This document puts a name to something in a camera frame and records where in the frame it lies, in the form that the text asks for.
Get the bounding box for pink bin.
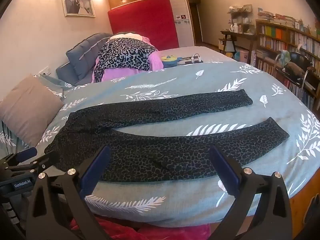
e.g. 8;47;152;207
235;50;249;63

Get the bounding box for beige pillow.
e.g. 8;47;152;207
0;74;64;147

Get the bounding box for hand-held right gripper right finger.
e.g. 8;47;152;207
209;145;293;240

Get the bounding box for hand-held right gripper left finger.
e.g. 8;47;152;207
26;145;112;240

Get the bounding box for teal leaf print blanket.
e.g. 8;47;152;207
0;61;320;228

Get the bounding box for black chair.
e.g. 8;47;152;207
274;46;320;98

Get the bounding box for pink cloth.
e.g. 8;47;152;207
91;36;164;83

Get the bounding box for grey leopard print cloth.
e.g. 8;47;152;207
94;37;158;83

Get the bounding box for teal patterned bag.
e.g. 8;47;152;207
277;50;291;67

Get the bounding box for teal leaf print pillow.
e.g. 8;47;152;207
37;74;73;98

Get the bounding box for framed photo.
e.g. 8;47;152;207
61;0;96;18

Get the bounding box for red mattress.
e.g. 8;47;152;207
107;0;180;51

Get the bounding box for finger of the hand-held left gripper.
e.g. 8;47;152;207
5;151;62;178
0;147;38;170

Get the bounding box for wooden desk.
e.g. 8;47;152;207
220;30;257;56

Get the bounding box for dark leopard print pants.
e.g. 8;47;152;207
44;89;290;182

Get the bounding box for white box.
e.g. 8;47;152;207
218;39;237;53

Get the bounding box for orange wooden bed frame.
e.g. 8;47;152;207
291;177;320;238

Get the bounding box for grey padded headboard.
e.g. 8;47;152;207
55;32;114;87

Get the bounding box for grey bed sheet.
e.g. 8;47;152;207
160;46;236;63

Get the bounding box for wooden bookshelf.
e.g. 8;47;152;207
255;19;320;110

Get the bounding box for wall socket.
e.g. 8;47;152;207
37;66;52;77

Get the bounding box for stack of books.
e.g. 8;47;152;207
257;7;297;28

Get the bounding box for white cloth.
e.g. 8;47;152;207
110;32;143;41

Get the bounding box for small cluttered desk shelf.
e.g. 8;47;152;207
226;4;253;34

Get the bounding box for black power strip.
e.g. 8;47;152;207
184;53;204;64

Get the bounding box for yellow and blue toy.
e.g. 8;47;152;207
161;54;184;68

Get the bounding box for wooden wardrobe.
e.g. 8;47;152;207
107;0;195;48

